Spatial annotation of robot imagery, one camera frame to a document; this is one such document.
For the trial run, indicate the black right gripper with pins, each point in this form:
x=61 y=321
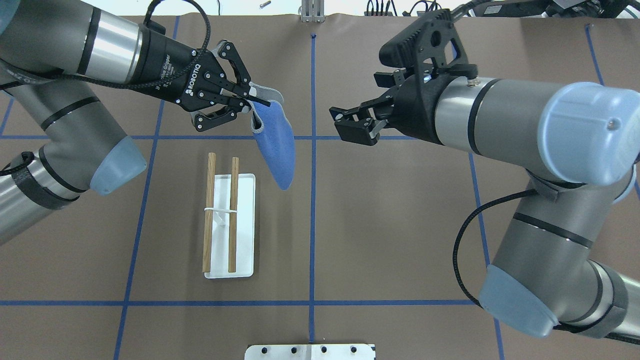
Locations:
x=416 y=111

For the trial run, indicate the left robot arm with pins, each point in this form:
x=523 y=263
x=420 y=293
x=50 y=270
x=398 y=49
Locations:
x=52 y=50

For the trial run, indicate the wooden towel rack white base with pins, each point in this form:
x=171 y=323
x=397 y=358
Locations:
x=230 y=222

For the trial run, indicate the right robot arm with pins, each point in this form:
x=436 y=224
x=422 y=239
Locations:
x=579 y=145

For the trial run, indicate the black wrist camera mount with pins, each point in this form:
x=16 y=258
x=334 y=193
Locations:
x=430 y=44

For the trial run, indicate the brown paper table cover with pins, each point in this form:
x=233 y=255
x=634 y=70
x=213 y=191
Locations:
x=358 y=250

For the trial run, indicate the black power brick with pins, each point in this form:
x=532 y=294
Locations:
x=511 y=9

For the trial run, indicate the blue towel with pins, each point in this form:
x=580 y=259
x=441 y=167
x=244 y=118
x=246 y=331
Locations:
x=273 y=134

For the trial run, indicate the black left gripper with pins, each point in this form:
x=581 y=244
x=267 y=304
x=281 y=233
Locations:
x=161 y=64

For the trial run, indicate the aluminium frame post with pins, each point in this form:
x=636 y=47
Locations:
x=312 y=11

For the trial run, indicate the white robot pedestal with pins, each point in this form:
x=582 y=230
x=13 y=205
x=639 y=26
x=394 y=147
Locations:
x=331 y=351

